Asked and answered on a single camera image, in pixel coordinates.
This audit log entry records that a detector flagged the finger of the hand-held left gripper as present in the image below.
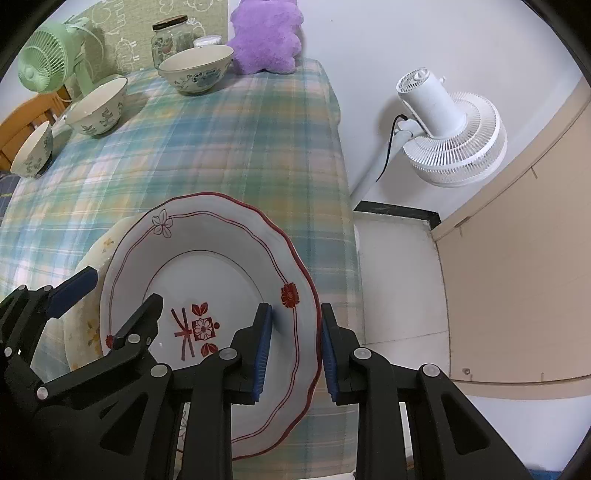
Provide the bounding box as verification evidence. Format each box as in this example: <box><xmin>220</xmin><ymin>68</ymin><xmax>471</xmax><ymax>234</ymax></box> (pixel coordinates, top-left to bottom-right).
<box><xmin>34</xmin><ymin>293</ymin><xmax>164</xmax><ymax>402</ymax></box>
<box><xmin>0</xmin><ymin>267</ymin><xmax>100</xmax><ymax>354</ymax></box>

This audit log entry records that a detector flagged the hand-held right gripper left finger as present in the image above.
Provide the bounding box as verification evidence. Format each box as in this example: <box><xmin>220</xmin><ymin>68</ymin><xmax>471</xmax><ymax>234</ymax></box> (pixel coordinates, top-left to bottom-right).
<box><xmin>32</xmin><ymin>302</ymin><xmax>273</xmax><ymax>480</ymax></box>

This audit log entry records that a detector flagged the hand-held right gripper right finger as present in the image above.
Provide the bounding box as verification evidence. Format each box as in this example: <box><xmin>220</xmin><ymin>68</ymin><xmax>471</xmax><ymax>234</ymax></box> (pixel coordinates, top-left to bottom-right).
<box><xmin>322</xmin><ymin>304</ymin><xmax>532</xmax><ymax>480</ymax></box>

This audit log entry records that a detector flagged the scalloped yellow floral plate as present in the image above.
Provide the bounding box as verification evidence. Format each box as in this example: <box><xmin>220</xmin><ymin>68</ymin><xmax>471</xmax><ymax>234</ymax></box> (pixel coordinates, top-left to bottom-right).
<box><xmin>64</xmin><ymin>217</ymin><xmax>134</xmax><ymax>374</ymax></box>

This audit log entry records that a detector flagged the white plate with red pattern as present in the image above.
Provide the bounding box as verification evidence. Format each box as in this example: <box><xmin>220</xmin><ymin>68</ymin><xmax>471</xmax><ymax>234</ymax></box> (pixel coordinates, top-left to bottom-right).
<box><xmin>99</xmin><ymin>193</ymin><xmax>322</xmax><ymax>462</ymax></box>

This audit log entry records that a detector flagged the floral ceramic bowl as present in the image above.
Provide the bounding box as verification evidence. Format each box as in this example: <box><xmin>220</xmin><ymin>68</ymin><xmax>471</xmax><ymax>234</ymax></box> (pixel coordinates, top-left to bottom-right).
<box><xmin>66</xmin><ymin>76</ymin><xmax>129</xmax><ymax>138</ymax></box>
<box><xmin>158</xmin><ymin>45</ymin><xmax>235</xmax><ymax>95</ymax></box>
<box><xmin>10</xmin><ymin>121</ymin><xmax>54</xmax><ymax>178</ymax></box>

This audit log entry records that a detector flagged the wooden headboard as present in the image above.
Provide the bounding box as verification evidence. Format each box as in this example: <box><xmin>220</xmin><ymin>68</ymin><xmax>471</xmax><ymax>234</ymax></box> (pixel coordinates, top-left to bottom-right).
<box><xmin>0</xmin><ymin>88</ymin><xmax>72</xmax><ymax>174</ymax></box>

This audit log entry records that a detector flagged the plaid tablecloth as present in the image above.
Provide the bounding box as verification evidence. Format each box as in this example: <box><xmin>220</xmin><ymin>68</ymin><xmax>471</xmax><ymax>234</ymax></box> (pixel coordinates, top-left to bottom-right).
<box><xmin>0</xmin><ymin>58</ymin><xmax>363</xmax><ymax>476</ymax></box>

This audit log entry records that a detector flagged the beige door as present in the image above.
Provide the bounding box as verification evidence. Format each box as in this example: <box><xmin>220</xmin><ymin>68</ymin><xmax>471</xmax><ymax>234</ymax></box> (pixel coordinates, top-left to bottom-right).
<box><xmin>431</xmin><ymin>78</ymin><xmax>591</xmax><ymax>398</ymax></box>

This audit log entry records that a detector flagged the green desk fan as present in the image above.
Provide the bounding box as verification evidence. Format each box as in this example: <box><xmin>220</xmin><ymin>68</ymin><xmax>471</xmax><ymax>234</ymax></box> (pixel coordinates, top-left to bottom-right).
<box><xmin>17</xmin><ymin>18</ymin><xmax>109</xmax><ymax>100</ymax></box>

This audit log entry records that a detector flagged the green printed mat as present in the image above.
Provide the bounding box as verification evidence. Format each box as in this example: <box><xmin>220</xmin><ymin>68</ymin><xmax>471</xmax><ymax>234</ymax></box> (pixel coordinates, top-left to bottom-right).
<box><xmin>69</xmin><ymin>0</ymin><xmax>229</xmax><ymax>77</ymax></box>

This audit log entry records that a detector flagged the white standing fan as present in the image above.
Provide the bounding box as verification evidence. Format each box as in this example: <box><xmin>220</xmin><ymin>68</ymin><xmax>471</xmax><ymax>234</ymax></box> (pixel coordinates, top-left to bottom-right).
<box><xmin>351</xmin><ymin>68</ymin><xmax>508</xmax><ymax>210</ymax></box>

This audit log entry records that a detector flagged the glass jar with brown lid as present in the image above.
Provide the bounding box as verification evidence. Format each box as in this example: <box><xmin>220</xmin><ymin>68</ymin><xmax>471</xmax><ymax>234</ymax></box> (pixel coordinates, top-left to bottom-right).
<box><xmin>151</xmin><ymin>15</ymin><xmax>206</xmax><ymax>68</ymax></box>

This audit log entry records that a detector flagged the purple plush toy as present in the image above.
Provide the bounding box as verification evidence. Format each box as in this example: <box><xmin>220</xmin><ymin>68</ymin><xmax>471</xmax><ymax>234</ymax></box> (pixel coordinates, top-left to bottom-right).
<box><xmin>226</xmin><ymin>0</ymin><xmax>304</xmax><ymax>75</ymax></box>

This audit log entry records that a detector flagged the black fan cable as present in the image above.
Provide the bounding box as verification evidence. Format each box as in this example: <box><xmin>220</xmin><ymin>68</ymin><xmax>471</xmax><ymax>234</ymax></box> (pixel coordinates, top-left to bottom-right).
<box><xmin>376</xmin><ymin>113</ymin><xmax>409</xmax><ymax>183</ymax></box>

